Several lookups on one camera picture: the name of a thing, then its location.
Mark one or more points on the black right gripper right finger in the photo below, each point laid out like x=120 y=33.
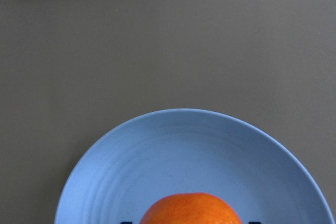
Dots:
x=254 y=222

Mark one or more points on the orange fruit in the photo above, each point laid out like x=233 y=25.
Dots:
x=191 y=208

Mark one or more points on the blue round plate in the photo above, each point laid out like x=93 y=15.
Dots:
x=189 y=150

